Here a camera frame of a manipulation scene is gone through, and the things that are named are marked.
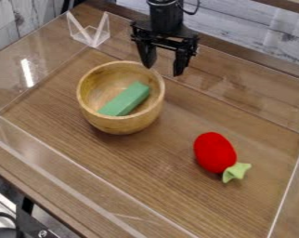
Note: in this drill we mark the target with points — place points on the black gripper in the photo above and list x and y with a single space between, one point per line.
163 30

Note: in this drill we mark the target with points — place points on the black table leg bracket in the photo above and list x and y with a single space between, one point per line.
42 226

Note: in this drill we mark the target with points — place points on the clear acrylic tray wall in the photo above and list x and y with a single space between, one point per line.
82 199

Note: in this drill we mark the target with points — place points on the light wooden bowl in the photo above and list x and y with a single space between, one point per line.
102 83

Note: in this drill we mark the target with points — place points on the green rectangular block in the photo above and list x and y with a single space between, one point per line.
127 99

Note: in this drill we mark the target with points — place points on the clear acrylic corner bracket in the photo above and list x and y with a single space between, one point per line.
91 36

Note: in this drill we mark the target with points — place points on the red plush strawberry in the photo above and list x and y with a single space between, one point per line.
216 157

